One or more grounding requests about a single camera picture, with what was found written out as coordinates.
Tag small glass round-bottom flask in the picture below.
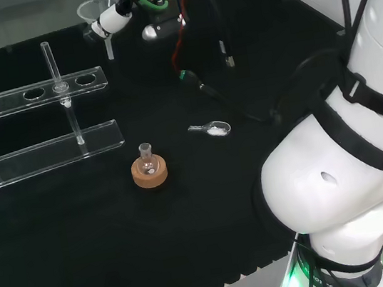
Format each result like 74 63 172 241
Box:
133 141 159 176

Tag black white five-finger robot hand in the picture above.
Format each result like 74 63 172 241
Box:
85 0 205 51

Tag black cable with metal plug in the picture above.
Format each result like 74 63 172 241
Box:
204 0 238 70

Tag brown cork ring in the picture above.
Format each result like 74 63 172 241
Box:
129 156 170 191

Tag clear acrylic funnel stand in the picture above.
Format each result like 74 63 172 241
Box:
0 32 131 196

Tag thin red cable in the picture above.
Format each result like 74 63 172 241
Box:
162 0 198 74

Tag black bench cloth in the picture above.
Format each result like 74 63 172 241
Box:
0 0 383 287

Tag clear plastic funnel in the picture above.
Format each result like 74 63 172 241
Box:
74 0 129 64

